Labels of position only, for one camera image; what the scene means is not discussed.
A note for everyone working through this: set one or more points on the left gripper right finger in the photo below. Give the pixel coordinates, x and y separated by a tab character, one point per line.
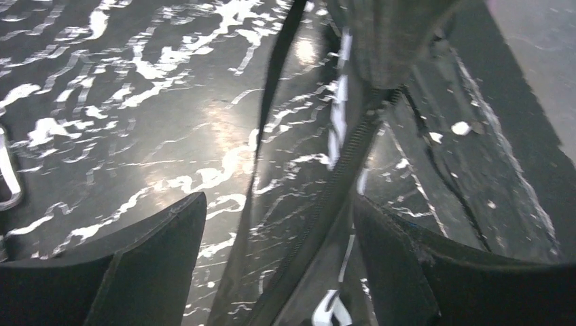
418	277

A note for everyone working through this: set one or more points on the black racket bag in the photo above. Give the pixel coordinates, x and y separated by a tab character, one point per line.
312	275

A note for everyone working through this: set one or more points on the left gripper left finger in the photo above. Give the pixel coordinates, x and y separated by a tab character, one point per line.
139	275

